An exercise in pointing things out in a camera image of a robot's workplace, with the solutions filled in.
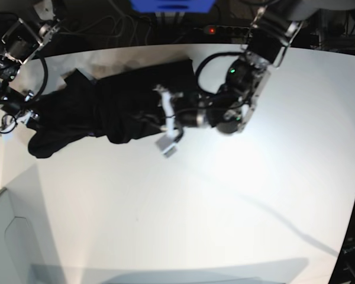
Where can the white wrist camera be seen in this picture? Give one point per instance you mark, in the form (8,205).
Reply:
(6,137)
(167,146)

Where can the black power strip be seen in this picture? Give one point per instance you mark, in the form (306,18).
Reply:
(224,31)

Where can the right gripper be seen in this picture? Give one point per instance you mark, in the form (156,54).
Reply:
(16,113)

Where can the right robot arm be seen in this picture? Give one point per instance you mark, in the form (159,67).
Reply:
(26,27)

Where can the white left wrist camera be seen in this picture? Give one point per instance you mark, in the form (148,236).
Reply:
(167,146)

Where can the black T-shirt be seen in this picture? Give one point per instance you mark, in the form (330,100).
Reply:
(120,107)

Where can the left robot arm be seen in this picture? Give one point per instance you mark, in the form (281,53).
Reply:
(231,107)

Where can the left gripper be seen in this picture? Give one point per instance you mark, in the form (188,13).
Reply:
(182,109)

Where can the blue plastic bin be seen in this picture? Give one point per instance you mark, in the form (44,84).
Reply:
(152,6)

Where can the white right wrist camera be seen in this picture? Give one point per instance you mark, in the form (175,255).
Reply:
(6,137)

